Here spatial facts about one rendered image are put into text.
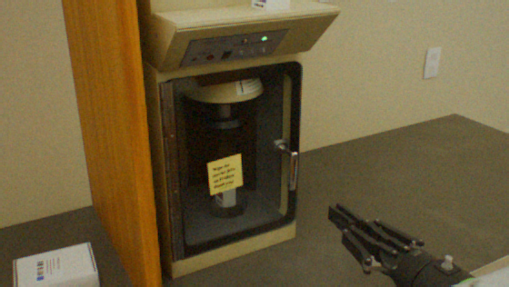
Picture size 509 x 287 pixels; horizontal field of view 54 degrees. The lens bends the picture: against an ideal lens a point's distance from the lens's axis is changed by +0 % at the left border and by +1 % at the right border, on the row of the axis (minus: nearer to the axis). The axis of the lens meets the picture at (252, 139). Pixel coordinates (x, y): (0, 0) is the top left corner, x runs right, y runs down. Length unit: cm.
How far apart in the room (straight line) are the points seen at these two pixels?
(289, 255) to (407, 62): 98
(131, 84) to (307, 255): 61
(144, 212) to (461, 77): 156
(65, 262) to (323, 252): 58
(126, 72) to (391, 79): 125
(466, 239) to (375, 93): 71
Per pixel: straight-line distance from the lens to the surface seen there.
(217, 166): 103
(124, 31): 79
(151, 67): 94
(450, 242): 132
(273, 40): 93
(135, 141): 85
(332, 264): 118
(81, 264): 116
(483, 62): 226
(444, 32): 203
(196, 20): 82
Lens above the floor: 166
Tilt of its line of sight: 24 degrees down
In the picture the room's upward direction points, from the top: straight up
